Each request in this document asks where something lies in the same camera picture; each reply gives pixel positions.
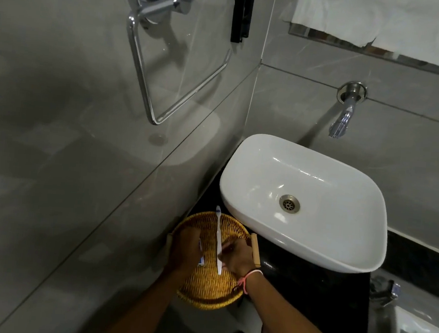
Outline person's right hand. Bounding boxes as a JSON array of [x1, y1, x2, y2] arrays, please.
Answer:
[[217, 236, 265, 281]]

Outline person's left hand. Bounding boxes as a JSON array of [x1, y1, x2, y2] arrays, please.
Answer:
[[163, 225, 205, 283]]

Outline small white toothpaste tube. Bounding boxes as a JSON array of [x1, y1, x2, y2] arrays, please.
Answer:
[[196, 239, 208, 268]]

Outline white toothbrush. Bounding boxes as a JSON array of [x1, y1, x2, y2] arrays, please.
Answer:
[[209, 205, 230, 276]]

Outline person's left forearm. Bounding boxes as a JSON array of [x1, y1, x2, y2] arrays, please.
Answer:
[[97, 263, 194, 333]]

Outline person's right forearm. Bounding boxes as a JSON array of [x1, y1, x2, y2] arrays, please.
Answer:
[[238, 269, 366, 333]]

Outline small wooden comb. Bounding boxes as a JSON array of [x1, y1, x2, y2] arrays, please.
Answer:
[[247, 233, 265, 269]]

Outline pink thread wristband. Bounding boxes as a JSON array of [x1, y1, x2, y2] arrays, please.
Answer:
[[236, 267, 265, 296]]

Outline round woven wicker basket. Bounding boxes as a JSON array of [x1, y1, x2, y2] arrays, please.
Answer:
[[164, 208, 264, 316]]

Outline metal sink drain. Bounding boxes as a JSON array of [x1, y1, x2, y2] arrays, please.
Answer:
[[279, 194, 302, 215]]

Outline white ceramic sink basin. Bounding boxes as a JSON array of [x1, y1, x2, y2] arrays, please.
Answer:
[[212, 130, 396, 277]]

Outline chrome angle valve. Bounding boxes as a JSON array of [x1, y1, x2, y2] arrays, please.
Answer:
[[368, 275, 401, 309]]

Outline chrome wall faucet spout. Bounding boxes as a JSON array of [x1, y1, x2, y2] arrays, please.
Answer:
[[327, 79, 369, 142]]

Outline black wall bar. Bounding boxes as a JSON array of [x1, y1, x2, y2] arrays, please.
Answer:
[[230, 0, 256, 45]]

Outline wall mirror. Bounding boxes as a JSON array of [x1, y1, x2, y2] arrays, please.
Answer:
[[284, 0, 439, 82]]

